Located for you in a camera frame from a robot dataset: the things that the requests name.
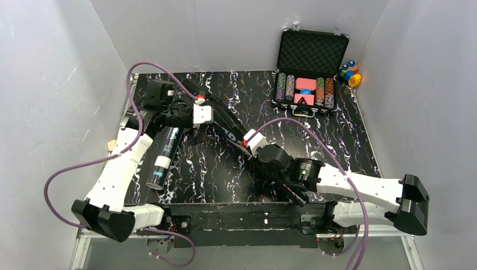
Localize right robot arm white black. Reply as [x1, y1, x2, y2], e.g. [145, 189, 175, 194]
[252, 145, 430, 236]

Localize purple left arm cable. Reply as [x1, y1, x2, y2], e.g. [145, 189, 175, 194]
[44, 61, 204, 267]

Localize black racket bag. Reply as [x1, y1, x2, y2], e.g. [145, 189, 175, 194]
[182, 79, 309, 206]

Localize colourful toy blocks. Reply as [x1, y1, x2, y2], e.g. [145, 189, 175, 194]
[338, 61, 362, 88]

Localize pink card deck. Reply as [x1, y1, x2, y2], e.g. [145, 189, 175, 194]
[295, 78, 317, 92]

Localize blue dealer chip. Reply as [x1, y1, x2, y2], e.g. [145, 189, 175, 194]
[300, 89, 312, 95]

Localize beige block on rail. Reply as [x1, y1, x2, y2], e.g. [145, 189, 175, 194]
[107, 139, 116, 152]

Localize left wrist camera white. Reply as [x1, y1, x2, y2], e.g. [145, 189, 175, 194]
[192, 95, 214, 125]

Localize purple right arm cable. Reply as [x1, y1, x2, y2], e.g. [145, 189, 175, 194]
[253, 118, 370, 270]

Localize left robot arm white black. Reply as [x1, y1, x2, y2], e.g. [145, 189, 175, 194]
[71, 79, 192, 242]

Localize black poker chip case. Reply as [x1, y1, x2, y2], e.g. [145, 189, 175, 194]
[271, 28, 349, 118]

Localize black shuttlecock tube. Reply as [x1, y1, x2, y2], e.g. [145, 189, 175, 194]
[146, 127, 184, 191]

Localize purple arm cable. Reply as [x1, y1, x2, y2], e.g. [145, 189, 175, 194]
[253, 118, 370, 270]
[44, 61, 204, 267]

